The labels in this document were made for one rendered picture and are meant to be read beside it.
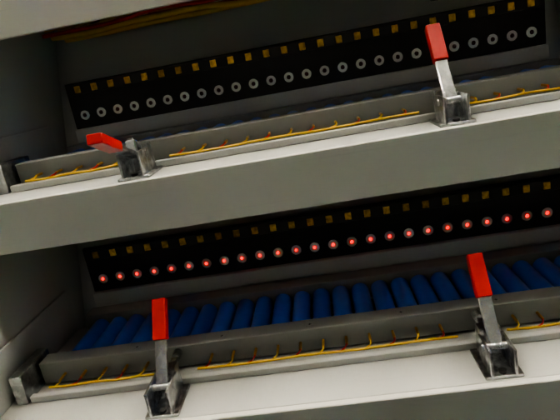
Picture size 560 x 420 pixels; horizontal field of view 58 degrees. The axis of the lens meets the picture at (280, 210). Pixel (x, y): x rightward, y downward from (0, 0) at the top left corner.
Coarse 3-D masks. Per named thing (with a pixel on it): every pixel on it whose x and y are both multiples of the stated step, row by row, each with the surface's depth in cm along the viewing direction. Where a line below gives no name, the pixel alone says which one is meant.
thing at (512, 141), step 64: (448, 64) 56; (512, 64) 55; (128, 128) 60; (448, 128) 39; (512, 128) 39; (0, 192) 48; (64, 192) 42; (128, 192) 42; (192, 192) 42; (256, 192) 41; (320, 192) 41; (384, 192) 41
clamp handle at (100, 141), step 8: (88, 136) 36; (96, 136) 36; (104, 136) 37; (88, 144) 36; (96, 144) 36; (104, 144) 37; (112, 144) 38; (120, 144) 39; (128, 144) 43; (136, 144) 43; (112, 152) 40; (120, 152) 41; (128, 152) 41
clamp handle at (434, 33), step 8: (432, 24) 43; (432, 32) 42; (440, 32) 42; (432, 40) 42; (440, 40) 42; (432, 48) 42; (440, 48) 42; (432, 56) 42; (440, 56) 41; (440, 64) 41; (440, 72) 41; (448, 72) 41; (440, 80) 41; (448, 80) 41; (448, 88) 41; (448, 96) 40
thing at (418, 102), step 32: (416, 96) 46; (480, 96) 45; (512, 96) 43; (224, 128) 47; (256, 128) 47; (288, 128) 47; (320, 128) 47; (32, 160) 50; (64, 160) 49; (96, 160) 48
